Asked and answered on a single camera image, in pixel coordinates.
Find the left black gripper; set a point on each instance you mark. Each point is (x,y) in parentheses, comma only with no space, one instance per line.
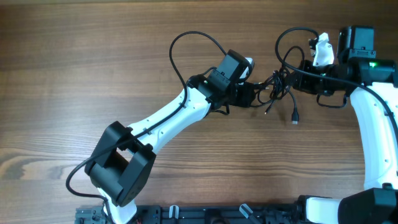
(247,98)

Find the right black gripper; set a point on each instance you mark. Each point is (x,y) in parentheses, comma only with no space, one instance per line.
(302,83)

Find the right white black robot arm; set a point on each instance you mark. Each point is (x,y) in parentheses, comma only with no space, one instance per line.
(370,84)

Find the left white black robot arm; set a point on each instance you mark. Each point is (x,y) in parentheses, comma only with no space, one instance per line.
(125,155)

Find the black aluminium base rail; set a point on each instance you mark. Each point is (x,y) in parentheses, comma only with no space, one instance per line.
(155,214)

